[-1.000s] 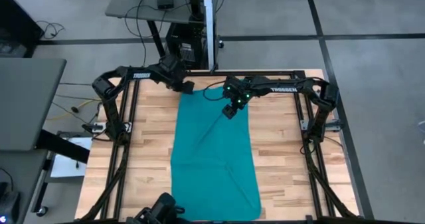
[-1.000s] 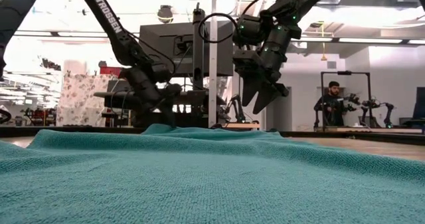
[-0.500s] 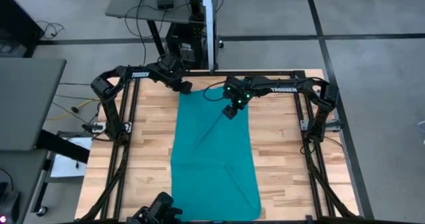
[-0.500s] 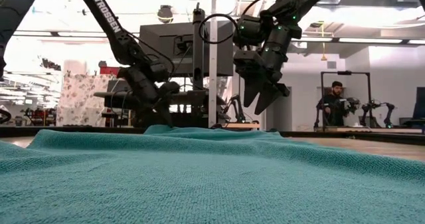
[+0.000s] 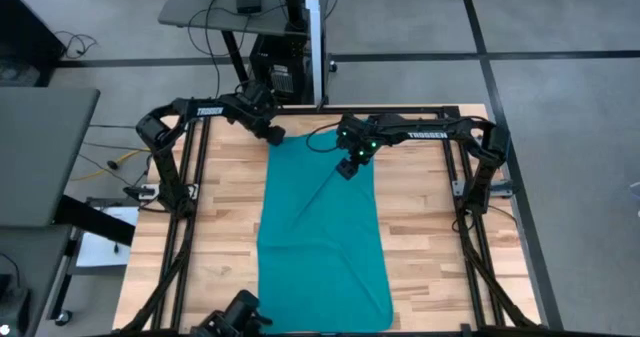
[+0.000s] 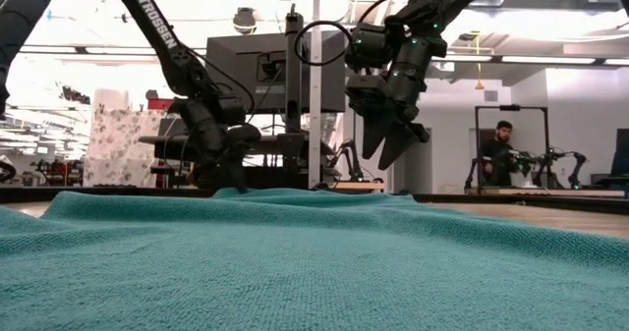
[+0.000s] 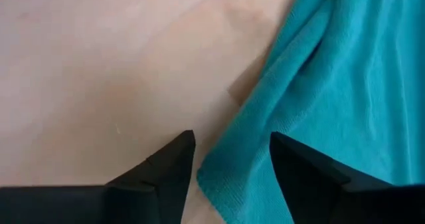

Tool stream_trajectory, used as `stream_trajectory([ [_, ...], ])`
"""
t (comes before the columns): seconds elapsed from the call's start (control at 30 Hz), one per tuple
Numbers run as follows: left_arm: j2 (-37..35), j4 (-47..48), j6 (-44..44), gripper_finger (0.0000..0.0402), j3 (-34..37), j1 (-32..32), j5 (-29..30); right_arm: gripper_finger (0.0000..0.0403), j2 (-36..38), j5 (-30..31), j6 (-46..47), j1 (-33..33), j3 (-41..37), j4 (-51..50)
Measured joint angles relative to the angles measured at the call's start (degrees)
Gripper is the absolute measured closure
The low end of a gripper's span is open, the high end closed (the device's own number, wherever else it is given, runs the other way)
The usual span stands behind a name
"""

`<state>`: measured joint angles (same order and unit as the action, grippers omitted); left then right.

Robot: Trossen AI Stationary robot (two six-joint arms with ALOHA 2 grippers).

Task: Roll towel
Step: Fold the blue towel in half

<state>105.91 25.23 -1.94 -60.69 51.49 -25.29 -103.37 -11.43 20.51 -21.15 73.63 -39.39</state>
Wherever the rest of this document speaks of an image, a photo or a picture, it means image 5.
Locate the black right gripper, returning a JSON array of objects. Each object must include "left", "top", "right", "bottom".
[{"left": 335, "top": 115, "right": 386, "bottom": 181}]

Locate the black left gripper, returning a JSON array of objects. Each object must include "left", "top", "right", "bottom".
[{"left": 234, "top": 81, "right": 287, "bottom": 146}]

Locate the teal microfibre towel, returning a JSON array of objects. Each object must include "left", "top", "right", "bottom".
[{"left": 256, "top": 129, "right": 395, "bottom": 335}]

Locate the black computer tower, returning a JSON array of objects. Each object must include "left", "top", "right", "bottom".
[{"left": 248, "top": 34, "right": 315, "bottom": 106}]

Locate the black monitor stand pole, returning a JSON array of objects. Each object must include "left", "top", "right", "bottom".
[{"left": 283, "top": 0, "right": 307, "bottom": 31}]

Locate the standing desk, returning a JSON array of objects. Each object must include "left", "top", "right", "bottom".
[{"left": 158, "top": 0, "right": 334, "bottom": 92}]

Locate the black table foot bar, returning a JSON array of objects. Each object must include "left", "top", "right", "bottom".
[{"left": 53, "top": 194, "right": 137, "bottom": 247}]

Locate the white sheet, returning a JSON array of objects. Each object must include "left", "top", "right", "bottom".
[{"left": 74, "top": 205, "right": 141, "bottom": 269}]

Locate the grey side table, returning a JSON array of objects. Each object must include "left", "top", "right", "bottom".
[{"left": 0, "top": 87, "right": 101, "bottom": 228}]

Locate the low grey desk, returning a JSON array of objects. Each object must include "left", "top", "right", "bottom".
[{"left": 0, "top": 224, "right": 74, "bottom": 337}]

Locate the black device with blue light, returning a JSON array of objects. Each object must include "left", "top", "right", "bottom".
[{"left": 0, "top": 274, "right": 32, "bottom": 337}]

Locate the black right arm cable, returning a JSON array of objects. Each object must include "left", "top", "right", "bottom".
[{"left": 305, "top": 120, "right": 347, "bottom": 154}]

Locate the black aluminium table frame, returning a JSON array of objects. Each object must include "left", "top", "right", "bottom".
[{"left": 119, "top": 105, "right": 544, "bottom": 336}]

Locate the white upright post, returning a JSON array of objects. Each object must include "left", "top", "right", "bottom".
[{"left": 303, "top": 0, "right": 327, "bottom": 109}]

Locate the yellow floor cable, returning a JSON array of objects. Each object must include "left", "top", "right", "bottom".
[{"left": 69, "top": 149, "right": 153, "bottom": 183}]

